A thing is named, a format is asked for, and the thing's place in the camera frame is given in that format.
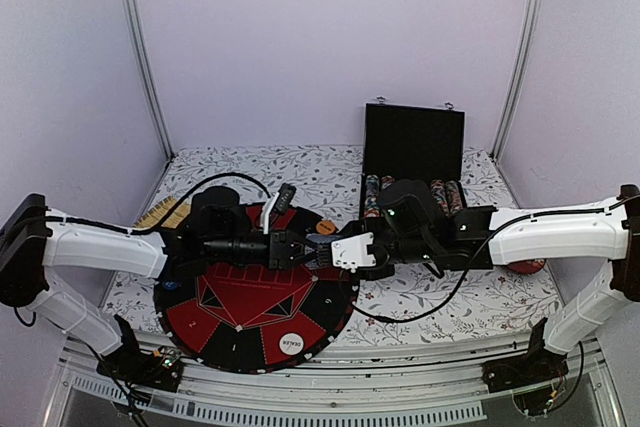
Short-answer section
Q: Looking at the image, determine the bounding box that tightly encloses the aluminium corner post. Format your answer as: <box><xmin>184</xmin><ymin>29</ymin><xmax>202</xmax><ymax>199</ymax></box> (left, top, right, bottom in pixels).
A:
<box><xmin>122</xmin><ymin>0</ymin><xmax>175</xmax><ymax>161</ymax></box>
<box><xmin>490</xmin><ymin>0</ymin><xmax>542</xmax><ymax>163</ymax></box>

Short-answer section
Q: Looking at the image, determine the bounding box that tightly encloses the poker chip row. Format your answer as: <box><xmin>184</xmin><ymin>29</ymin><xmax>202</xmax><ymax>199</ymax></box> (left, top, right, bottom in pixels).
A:
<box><xmin>364</xmin><ymin>174</ymin><xmax>381</xmax><ymax>218</ymax></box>
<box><xmin>430</xmin><ymin>179</ymin><xmax>449</xmax><ymax>211</ymax></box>
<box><xmin>380</xmin><ymin>175</ymin><xmax>396</xmax><ymax>190</ymax></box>
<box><xmin>445</xmin><ymin>181</ymin><xmax>465</xmax><ymax>216</ymax></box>

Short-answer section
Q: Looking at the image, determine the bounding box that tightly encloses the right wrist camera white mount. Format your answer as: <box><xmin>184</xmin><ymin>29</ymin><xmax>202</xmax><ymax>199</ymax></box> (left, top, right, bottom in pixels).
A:
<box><xmin>330</xmin><ymin>233</ymin><xmax>377</xmax><ymax>272</ymax></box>

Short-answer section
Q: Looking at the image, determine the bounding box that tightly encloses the red floral round tin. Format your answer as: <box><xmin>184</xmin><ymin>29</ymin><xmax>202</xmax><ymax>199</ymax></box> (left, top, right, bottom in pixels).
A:
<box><xmin>507</xmin><ymin>259</ymin><xmax>546</xmax><ymax>275</ymax></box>

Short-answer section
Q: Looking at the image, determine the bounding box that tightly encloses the white dealer button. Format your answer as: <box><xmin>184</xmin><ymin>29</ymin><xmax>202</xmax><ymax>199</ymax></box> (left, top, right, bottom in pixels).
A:
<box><xmin>278</xmin><ymin>332</ymin><xmax>305</xmax><ymax>356</ymax></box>

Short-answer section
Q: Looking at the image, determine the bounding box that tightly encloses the orange big blind button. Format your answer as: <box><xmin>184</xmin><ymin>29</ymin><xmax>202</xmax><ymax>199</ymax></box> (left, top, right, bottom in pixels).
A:
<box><xmin>316</xmin><ymin>219</ymin><xmax>337</xmax><ymax>235</ymax></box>

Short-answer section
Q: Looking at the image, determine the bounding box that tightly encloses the left aluminium corner post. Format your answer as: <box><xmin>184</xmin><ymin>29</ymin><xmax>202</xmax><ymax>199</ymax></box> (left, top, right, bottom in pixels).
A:
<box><xmin>122</xmin><ymin>0</ymin><xmax>175</xmax><ymax>161</ymax></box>

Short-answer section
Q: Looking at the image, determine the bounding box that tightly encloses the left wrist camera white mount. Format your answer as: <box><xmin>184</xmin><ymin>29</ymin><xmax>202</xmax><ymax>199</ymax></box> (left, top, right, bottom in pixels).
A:
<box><xmin>259</xmin><ymin>183</ymin><xmax>296</xmax><ymax>234</ymax></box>

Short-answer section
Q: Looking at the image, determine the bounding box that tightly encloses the right aluminium corner post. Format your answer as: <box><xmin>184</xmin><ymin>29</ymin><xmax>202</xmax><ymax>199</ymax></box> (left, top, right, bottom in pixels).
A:
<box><xmin>490</xmin><ymin>0</ymin><xmax>542</xmax><ymax>163</ymax></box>

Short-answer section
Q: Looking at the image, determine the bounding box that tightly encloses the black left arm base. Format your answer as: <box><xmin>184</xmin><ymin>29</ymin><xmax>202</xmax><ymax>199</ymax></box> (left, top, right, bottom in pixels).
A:
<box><xmin>96</xmin><ymin>346</ymin><xmax>184</xmax><ymax>393</ymax></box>

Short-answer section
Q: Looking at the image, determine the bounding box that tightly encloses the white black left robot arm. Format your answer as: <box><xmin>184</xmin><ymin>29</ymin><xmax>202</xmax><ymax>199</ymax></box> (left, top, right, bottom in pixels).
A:
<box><xmin>1</xmin><ymin>183</ymin><xmax>314</xmax><ymax>381</ymax></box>

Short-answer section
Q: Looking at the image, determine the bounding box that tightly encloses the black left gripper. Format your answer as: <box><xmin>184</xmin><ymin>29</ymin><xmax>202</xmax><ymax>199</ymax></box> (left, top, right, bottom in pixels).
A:
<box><xmin>204</xmin><ymin>229</ymin><xmax>323</xmax><ymax>272</ymax></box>

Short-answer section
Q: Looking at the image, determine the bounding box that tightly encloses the poker chip row far right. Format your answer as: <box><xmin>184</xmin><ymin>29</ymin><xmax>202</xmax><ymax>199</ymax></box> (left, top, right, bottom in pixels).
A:
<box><xmin>445</xmin><ymin>181</ymin><xmax>465</xmax><ymax>216</ymax></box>

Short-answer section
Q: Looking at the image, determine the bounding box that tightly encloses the blue small blind button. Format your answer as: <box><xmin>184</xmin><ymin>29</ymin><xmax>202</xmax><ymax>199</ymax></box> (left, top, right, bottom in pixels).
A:
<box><xmin>162</xmin><ymin>281</ymin><xmax>181</xmax><ymax>291</ymax></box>

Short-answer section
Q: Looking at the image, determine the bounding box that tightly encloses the round red black poker mat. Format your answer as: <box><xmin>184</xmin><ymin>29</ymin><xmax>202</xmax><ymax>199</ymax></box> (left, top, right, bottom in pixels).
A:
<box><xmin>153</xmin><ymin>207</ymin><xmax>359</xmax><ymax>374</ymax></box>

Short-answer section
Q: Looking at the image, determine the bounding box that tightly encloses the poker chip row far left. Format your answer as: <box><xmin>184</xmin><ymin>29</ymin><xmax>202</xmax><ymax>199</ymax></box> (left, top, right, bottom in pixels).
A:
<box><xmin>364</xmin><ymin>174</ymin><xmax>381</xmax><ymax>218</ymax></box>

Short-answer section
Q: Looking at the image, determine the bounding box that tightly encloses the woven bamboo fan mat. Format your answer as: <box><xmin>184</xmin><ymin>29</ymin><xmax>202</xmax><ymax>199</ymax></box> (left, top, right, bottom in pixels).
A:
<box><xmin>134</xmin><ymin>196</ymin><xmax>191</xmax><ymax>229</ymax></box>

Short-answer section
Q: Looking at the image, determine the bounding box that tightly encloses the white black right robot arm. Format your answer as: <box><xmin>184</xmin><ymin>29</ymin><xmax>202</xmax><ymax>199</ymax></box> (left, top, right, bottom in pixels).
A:
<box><xmin>331</xmin><ymin>180</ymin><xmax>639</xmax><ymax>383</ymax></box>

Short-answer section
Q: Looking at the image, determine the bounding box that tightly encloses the blue checkered card deck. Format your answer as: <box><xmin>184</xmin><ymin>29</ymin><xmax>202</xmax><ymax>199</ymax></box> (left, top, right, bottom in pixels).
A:
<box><xmin>304</xmin><ymin>234</ymin><xmax>339</xmax><ymax>269</ymax></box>

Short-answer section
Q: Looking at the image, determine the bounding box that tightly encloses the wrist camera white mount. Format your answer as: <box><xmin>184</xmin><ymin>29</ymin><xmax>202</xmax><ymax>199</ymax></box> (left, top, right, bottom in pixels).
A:
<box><xmin>259</xmin><ymin>183</ymin><xmax>296</xmax><ymax>234</ymax></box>
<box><xmin>330</xmin><ymin>233</ymin><xmax>377</xmax><ymax>272</ymax></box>

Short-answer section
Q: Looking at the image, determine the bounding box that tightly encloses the black poker chip case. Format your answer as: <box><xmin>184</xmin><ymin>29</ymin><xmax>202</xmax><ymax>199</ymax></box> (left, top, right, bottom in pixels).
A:
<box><xmin>359</xmin><ymin>103</ymin><xmax>465</xmax><ymax>213</ymax></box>

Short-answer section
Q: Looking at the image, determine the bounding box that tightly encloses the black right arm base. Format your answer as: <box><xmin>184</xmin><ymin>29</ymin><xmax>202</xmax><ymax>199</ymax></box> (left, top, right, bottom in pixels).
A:
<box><xmin>481</xmin><ymin>351</ymin><xmax>569</xmax><ymax>393</ymax></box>

